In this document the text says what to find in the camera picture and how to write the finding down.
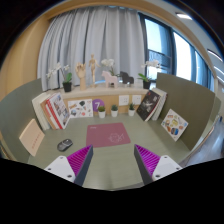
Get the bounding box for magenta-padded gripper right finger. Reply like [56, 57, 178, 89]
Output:
[133, 143, 183, 186]

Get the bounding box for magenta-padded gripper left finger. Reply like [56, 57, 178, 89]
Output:
[43, 144, 95, 187]

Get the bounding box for grey computer mouse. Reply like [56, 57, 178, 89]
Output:
[56, 138, 74, 153]

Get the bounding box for pink mouse pad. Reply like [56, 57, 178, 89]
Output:
[85, 122, 132, 149]

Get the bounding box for beige booklet with red text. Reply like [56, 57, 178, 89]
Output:
[18, 118, 46, 157]

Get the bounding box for red spine book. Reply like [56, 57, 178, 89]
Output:
[45, 99, 65, 130]

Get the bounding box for brown book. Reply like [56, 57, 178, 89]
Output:
[40, 99, 58, 130]

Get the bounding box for illustrated cover book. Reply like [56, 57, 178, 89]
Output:
[49, 92, 72, 128]

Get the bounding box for white sticker sheet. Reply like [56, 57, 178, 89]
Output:
[67, 98, 94, 119]

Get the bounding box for black cover book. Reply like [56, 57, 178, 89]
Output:
[136, 89, 162, 122]

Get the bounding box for small succulent in white pot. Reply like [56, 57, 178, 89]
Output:
[97, 105, 107, 119]
[110, 104, 119, 118]
[127, 102, 137, 117]

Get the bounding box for purple round number sign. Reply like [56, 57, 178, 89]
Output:
[91, 98, 106, 113]

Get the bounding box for white orchid, large black pot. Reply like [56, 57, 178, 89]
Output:
[45, 62, 74, 93]

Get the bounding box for white orchid, small black pot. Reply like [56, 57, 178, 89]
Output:
[137, 59, 162, 90]

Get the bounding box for light wooden desk ledge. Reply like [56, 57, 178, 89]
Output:
[49, 82, 158, 116]

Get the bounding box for wooden hand model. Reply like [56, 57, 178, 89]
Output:
[75, 61, 88, 91]

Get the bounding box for black horse figurine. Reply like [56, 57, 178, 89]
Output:
[119, 70, 135, 86]

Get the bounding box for pink horse figurine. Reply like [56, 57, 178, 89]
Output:
[101, 70, 120, 89]

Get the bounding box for wooden mannequin figure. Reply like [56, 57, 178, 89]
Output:
[87, 53, 102, 88]

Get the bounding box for white orchid behind horse figurines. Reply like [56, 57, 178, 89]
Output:
[100, 58, 120, 78]

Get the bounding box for dark framed window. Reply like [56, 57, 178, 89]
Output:
[138, 12, 216, 93]

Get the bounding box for grey curtain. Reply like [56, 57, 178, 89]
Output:
[36, 5, 147, 92]

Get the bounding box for ceiling lights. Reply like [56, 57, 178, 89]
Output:
[175, 12, 224, 84]

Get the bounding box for white wall socket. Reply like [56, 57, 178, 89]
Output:
[118, 94, 130, 107]
[131, 94, 143, 106]

